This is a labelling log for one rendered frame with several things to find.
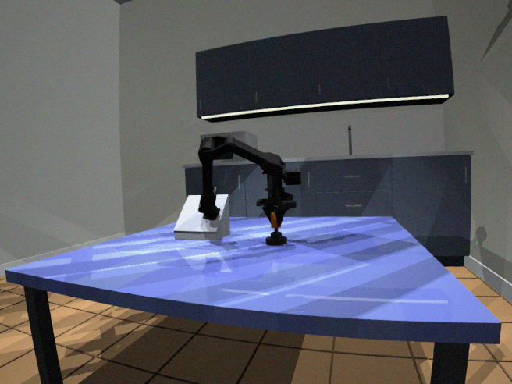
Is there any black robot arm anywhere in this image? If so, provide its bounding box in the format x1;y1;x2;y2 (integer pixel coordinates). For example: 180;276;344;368
198;136;301;220

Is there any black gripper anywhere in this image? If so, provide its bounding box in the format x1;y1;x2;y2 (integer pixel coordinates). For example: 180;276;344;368
256;185;297;226

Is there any orange cylinder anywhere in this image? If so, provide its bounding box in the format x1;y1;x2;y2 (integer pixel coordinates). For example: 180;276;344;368
271;212;282;229

